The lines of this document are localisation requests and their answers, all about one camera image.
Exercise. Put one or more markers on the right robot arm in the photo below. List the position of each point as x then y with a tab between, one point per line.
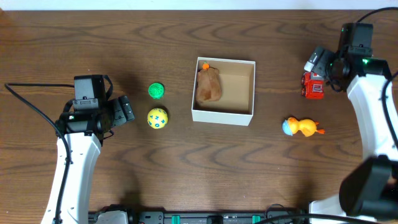
366	193

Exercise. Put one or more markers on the red toy fire truck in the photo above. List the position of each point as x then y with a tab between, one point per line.
312	86

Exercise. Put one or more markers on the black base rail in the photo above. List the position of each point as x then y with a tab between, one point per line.
120	214

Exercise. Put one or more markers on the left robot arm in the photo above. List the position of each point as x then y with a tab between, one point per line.
82	128

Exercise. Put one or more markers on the white cardboard box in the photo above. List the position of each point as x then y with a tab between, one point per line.
236	105

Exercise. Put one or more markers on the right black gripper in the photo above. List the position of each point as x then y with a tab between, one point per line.
321	65

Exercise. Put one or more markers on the brown plush toy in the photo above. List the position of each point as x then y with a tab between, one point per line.
208	84

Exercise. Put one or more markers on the yellow rubber duck toy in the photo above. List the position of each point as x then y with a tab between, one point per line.
307	127

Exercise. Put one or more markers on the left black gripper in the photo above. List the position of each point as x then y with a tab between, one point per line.
123	109

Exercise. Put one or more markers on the green round toy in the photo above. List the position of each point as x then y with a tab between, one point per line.
156	90

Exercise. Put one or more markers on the yellow ball blue letters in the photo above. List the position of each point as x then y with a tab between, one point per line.
157	118

